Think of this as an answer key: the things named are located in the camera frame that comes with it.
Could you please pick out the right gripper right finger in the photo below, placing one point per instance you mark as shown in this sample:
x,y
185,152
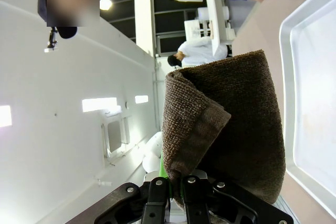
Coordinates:
x,y
199,203

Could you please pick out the white pillar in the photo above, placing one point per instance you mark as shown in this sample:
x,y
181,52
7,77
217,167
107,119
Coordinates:
x,y
144,24

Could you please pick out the person head with dark hair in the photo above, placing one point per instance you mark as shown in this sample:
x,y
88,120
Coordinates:
x,y
67,31

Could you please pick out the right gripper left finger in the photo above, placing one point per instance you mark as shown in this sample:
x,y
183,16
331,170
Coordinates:
x,y
155,203

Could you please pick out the background person in white coat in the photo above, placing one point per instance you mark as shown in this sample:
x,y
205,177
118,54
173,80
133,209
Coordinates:
x,y
202,51

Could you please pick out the round ceiling lamp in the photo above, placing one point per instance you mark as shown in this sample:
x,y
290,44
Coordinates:
x,y
105,3

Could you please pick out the white plastic tray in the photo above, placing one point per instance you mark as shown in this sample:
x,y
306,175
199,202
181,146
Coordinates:
x,y
312,90

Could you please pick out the brown cloth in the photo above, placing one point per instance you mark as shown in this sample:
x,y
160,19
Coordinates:
x,y
236,116

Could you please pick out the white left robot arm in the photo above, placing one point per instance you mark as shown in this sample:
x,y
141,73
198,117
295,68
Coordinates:
x,y
152,150

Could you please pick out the white ceiling hatch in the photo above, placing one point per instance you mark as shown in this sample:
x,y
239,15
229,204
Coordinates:
x,y
114,136

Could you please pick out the white background desk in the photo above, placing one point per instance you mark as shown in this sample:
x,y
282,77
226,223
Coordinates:
x,y
216,24

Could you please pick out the overhead camera on black mount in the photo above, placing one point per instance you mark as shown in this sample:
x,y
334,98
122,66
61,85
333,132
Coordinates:
x,y
52,41

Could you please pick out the rectangular ceiling light panel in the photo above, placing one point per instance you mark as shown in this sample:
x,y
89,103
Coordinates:
x,y
99,104
5,116
141,99

